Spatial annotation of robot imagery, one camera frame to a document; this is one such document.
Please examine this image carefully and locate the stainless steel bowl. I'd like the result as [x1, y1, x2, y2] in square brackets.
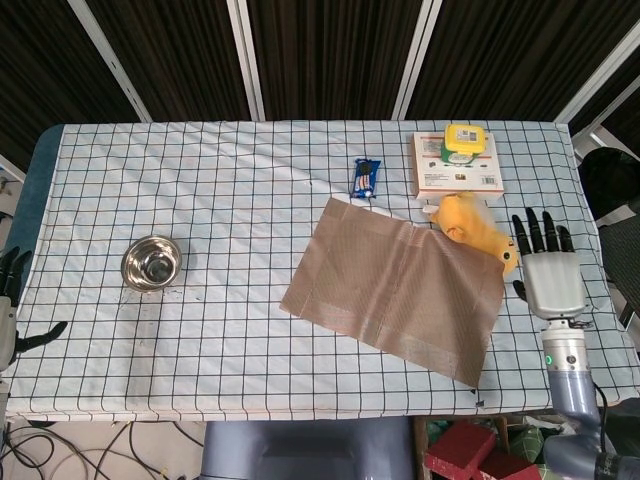
[121, 235, 182, 291]

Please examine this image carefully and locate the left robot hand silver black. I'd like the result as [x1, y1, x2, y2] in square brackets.
[0, 245, 69, 371]

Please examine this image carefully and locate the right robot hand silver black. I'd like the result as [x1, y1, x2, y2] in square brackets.
[510, 206, 589, 321]

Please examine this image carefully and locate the green leaf-pattern fabric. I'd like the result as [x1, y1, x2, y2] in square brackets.
[504, 414, 576, 480]

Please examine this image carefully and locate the green tub with yellow lid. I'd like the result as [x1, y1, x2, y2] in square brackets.
[439, 123, 489, 166]

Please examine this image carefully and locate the white and orange box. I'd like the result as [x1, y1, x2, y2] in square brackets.
[411, 130, 504, 201]

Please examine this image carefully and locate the black chair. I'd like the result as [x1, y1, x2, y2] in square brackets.
[579, 147, 640, 321]

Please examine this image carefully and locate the yellow plush toy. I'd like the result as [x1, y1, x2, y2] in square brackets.
[419, 191, 521, 277]

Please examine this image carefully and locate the white grid tablecloth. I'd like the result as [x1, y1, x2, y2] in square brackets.
[0, 118, 640, 419]

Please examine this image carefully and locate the white partition foot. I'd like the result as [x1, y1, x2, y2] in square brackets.
[571, 124, 626, 160]

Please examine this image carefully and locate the white side shelf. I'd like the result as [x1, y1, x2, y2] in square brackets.
[0, 154, 27, 221]

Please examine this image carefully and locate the white partition post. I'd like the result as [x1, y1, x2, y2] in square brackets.
[74, 0, 152, 123]
[227, 0, 266, 121]
[392, 0, 444, 120]
[554, 0, 640, 126]

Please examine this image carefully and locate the black floor cable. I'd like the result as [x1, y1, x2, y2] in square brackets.
[125, 421, 139, 480]

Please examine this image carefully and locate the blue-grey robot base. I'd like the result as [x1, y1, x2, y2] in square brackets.
[200, 417, 416, 480]

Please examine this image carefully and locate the brown woven placemat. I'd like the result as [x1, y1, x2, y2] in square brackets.
[279, 196, 506, 389]

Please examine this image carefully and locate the red box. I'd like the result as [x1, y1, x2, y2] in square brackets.
[425, 419, 544, 480]

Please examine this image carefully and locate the blue cookie packet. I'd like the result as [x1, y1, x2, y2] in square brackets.
[349, 157, 384, 202]

